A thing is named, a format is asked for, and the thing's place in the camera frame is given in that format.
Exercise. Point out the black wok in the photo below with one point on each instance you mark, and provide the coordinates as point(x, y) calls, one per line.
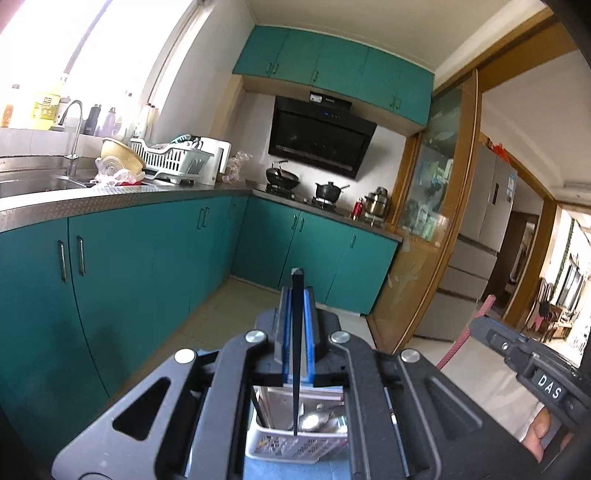
point(281, 177)

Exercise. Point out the dark chair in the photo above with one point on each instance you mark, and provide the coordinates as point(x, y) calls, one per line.
point(548, 307)

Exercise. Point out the black range hood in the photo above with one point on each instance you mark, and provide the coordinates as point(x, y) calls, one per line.
point(318, 138)

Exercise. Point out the white kitchen appliance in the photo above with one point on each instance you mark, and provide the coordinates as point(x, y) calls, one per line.
point(217, 159)

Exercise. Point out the teal upper cabinet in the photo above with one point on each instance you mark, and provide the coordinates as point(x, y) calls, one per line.
point(332, 64)

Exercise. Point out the black cooking pot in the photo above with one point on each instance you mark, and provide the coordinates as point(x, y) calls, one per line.
point(328, 191)

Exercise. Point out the steel faucet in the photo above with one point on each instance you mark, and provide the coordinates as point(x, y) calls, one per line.
point(73, 138)

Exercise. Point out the clear plastic bag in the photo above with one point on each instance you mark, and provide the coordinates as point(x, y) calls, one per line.
point(236, 168)

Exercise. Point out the steel pot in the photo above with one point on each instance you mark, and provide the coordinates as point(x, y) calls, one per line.
point(377, 203)

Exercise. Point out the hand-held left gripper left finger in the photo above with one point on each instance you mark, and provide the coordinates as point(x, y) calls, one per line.
point(287, 333)

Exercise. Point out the steel sink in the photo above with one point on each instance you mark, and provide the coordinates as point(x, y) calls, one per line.
point(41, 182)

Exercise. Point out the red bottle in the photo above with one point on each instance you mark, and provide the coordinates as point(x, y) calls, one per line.
point(358, 210)

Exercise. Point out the white dish rack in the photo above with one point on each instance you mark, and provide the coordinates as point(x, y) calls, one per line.
point(171, 161)

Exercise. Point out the grey kitchen countertop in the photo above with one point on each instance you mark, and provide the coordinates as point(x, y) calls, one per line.
point(138, 196)

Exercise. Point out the blue cloth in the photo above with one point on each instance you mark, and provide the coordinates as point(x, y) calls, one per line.
point(295, 471)

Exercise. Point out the purple bottle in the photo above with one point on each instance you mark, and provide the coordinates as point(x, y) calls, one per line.
point(107, 123)

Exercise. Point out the gas stove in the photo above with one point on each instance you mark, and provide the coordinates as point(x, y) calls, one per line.
point(300, 199)

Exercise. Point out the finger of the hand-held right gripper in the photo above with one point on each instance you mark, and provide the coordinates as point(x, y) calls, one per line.
point(494, 334)

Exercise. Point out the teal base cabinet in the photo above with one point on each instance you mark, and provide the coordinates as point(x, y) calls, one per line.
point(318, 258)
point(138, 267)

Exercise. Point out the white bottle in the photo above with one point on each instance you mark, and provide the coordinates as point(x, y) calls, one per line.
point(145, 123)

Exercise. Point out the person's right hand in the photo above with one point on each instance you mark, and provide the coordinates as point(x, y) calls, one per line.
point(539, 431)

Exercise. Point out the pink stick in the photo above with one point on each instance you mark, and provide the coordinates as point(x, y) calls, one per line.
point(461, 341)

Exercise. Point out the crumpled clear plastic wrap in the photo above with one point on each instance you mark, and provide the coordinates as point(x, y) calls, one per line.
point(113, 173)

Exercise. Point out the teal dish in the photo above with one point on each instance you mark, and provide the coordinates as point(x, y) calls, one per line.
point(184, 140)

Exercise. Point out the yellow oil bottle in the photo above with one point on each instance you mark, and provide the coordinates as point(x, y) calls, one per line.
point(46, 108)

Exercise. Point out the black chopstick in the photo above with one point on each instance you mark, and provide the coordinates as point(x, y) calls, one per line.
point(297, 323)
point(259, 413)

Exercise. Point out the yellow plastic basin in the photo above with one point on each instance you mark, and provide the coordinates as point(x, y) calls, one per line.
point(122, 154)

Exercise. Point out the amber bottle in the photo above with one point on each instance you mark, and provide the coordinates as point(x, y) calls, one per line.
point(9, 110)

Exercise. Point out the white plastic utensil basket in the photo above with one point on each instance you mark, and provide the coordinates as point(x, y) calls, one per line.
point(277, 447)

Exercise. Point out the steel spoon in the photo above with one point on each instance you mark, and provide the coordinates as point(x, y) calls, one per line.
point(315, 422)

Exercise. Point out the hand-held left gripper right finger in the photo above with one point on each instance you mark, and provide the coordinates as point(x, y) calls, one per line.
point(309, 333)

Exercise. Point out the silver refrigerator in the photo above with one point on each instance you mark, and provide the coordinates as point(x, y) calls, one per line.
point(480, 221)

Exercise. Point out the kitchen window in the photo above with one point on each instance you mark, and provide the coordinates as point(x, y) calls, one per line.
point(92, 41)

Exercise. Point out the dark bottle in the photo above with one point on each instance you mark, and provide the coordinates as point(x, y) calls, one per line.
point(91, 121)

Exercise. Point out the wooden framed glass sliding door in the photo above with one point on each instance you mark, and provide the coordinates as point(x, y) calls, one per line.
point(425, 230)

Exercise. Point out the red bag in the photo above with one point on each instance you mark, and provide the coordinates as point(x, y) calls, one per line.
point(498, 151)

